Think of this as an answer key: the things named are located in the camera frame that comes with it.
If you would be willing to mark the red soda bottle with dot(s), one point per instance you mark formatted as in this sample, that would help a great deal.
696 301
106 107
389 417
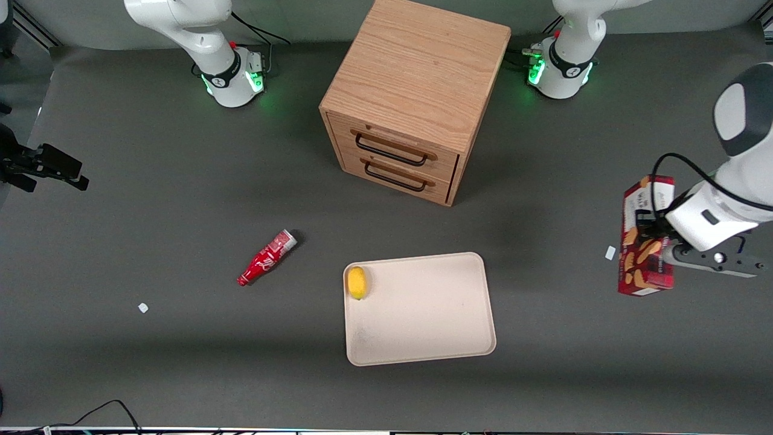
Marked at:
266 260

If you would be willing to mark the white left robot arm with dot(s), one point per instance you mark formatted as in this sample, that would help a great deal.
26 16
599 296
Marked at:
746 115

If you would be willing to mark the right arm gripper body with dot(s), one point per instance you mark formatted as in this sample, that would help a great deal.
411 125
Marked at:
24 163

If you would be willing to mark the wooden drawer front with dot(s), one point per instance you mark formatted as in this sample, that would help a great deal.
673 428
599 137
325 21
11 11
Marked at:
438 192
444 166

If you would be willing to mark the aluminium frame rail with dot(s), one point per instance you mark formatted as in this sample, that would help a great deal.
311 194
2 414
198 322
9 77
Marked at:
36 27

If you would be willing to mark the beige plastic tray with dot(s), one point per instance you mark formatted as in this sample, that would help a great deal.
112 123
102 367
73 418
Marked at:
423 314

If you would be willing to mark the red cookie box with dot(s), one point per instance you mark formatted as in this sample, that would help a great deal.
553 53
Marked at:
643 278

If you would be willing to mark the oak wooden drawer cabinet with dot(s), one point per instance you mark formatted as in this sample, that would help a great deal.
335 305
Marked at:
416 66

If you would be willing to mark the yellow lemon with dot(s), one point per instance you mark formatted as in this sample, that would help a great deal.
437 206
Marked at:
357 283

